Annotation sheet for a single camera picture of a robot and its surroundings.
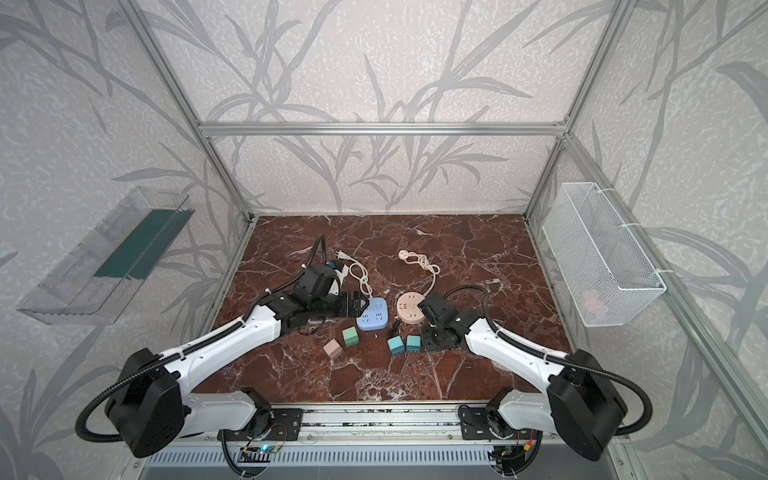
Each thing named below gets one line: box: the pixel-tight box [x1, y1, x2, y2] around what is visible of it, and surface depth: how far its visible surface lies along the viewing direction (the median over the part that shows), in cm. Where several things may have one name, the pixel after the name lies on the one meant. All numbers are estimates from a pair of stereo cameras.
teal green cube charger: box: [406, 334, 421, 354], surface depth 87 cm
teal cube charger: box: [387, 335, 405, 355], surface depth 86 cm
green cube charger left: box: [342, 326, 360, 347], surface depth 88 cm
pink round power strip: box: [396, 292, 425, 325], surface depth 93 cm
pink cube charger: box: [322, 338, 343, 358], surface depth 86 cm
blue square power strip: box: [356, 297, 388, 331], surface depth 91 cm
